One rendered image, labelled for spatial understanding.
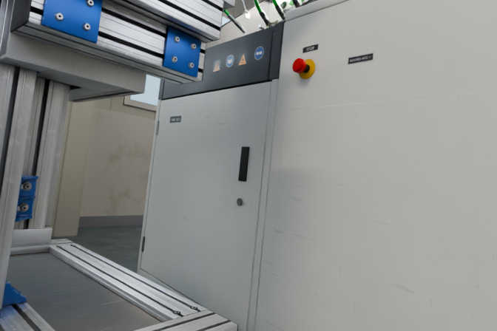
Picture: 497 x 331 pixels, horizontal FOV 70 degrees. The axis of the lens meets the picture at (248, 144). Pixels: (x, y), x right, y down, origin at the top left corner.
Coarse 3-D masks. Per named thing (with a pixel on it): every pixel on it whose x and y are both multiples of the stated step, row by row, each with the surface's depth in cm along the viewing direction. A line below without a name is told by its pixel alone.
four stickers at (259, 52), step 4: (256, 48) 106; (260, 48) 105; (244, 52) 110; (256, 52) 106; (260, 52) 104; (228, 56) 116; (232, 56) 114; (240, 56) 111; (244, 56) 110; (256, 56) 106; (260, 56) 104; (220, 60) 119; (228, 60) 116; (232, 60) 114; (240, 60) 111; (244, 60) 110; (216, 64) 121; (228, 64) 116; (232, 64) 114; (240, 64) 111; (244, 64) 109; (216, 68) 120
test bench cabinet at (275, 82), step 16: (272, 80) 99; (272, 96) 98; (272, 112) 98; (272, 128) 97; (272, 144) 96; (144, 208) 146; (144, 224) 145; (256, 256) 95; (144, 272) 140; (256, 272) 94; (256, 288) 94; (256, 304) 93
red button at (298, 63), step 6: (300, 60) 87; (306, 60) 90; (312, 60) 89; (294, 66) 88; (300, 66) 87; (306, 66) 88; (312, 66) 89; (300, 72) 88; (306, 72) 90; (312, 72) 88; (306, 78) 90
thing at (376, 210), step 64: (384, 0) 76; (448, 0) 66; (320, 64) 87; (384, 64) 74; (448, 64) 65; (320, 128) 84; (384, 128) 72; (448, 128) 63; (320, 192) 82; (384, 192) 71; (448, 192) 62; (320, 256) 80; (384, 256) 69; (448, 256) 61; (256, 320) 92; (320, 320) 78; (384, 320) 68; (448, 320) 60
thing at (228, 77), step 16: (256, 32) 107; (272, 32) 102; (208, 48) 126; (224, 48) 118; (240, 48) 112; (208, 64) 125; (224, 64) 117; (256, 64) 105; (208, 80) 123; (224, 80) 116; (240, 80) 110; (256, 80) 104; (176, 96) 139
